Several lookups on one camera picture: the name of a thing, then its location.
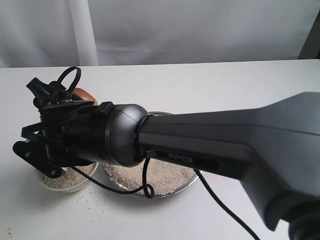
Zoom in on black ribbon cable loop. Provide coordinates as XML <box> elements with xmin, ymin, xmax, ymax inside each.
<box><xmin>21</xmin><ymin>66</ymin><xmax>113</xmax><ymax>141</ymax></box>

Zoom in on cream ceramic bowl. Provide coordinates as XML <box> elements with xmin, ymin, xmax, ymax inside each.
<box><xmin>36</xmin><ymin>167</ymin><xmax>90</xmax><ymax>193</ymax></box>

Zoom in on grains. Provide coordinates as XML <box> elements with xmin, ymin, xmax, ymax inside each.
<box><xmin>62</xmin><ymin>187</ymin><xmax>108</xmax><ymax>224</ymax></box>

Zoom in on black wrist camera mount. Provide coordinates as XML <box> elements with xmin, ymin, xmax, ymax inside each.
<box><xmin>12</xmin><ymin>140</ymin><xmax>68</xmax><ymax>179</ymax></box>

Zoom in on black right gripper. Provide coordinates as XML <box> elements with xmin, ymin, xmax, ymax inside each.
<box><xmin>39</xmin><ymin>101</ymin><xmax>113</xmax><ymax>167</ymax></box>

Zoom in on round metal tray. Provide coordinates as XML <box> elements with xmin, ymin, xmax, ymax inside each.
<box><xmin>101</xmin><ymin>111</ymin><xmax>201</xmax><ymax>198</ymax></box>

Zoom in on white backdrop curtain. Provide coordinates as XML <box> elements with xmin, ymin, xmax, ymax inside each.
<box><xmin>0</xmin><ymin>0</ymin><xmax>320</xmax><ymax>68</ymax></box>

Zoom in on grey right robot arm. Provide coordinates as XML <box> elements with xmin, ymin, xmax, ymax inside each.
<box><xmin>40</xmin><ymin>92</ymin><xmax>320</xmax><ymax>240</ymax></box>

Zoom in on black thin camera cable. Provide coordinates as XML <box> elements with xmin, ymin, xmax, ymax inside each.
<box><xmin>72</xmin><ymin>157</ymin><xmax>154</xmax><ymax>200</ymax></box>

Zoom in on black thick cable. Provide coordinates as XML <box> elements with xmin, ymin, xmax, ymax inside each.
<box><xmin>193</xmin><ymin>168</ymin><xmax>262</xmax><ymax>240</ymax></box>

